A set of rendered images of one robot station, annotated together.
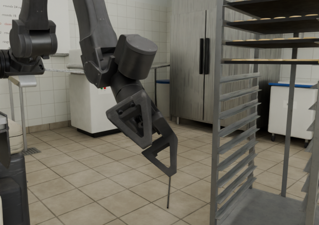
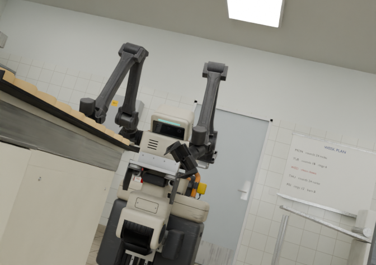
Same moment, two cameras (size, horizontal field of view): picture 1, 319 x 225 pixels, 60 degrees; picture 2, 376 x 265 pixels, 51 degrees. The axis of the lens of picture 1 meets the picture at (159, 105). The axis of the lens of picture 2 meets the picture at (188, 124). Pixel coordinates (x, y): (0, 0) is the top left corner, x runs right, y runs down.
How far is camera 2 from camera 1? 1.31 m
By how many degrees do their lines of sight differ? 58
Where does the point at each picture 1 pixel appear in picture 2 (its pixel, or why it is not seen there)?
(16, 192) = (177, 235)
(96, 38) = not seen: hidden behind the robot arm
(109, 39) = not seen: hidden behind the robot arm
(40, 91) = (316, 250)
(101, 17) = (203, 121)
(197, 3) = not seen: outside the picture
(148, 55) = (197, 132)
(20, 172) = (192, 235)
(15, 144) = (197, 214)
